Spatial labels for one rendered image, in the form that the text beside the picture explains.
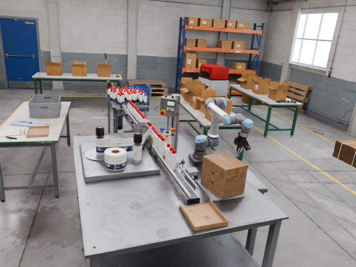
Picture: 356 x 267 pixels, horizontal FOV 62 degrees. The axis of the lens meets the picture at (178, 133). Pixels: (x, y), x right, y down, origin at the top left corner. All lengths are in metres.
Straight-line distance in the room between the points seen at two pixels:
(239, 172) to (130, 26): 8.46
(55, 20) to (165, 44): 3.53
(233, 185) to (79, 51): 8.61
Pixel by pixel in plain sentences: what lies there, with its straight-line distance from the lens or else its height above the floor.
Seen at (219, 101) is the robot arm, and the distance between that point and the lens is 2.93.
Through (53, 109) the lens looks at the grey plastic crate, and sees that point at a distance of 4.62.
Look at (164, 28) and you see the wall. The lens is 10.62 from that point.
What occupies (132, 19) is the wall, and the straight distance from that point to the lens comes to 10.41.
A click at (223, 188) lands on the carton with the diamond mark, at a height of 0.95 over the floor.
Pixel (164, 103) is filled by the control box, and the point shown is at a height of 1.42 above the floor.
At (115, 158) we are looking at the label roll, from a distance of 2.73.
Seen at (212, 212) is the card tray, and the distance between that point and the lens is 2.35.
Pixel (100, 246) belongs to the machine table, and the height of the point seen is 0.83.
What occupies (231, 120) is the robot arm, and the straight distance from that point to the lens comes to 2.59.
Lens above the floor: 2.13
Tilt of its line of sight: 19 degrees down
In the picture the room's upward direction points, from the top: 4 degrees clockwise
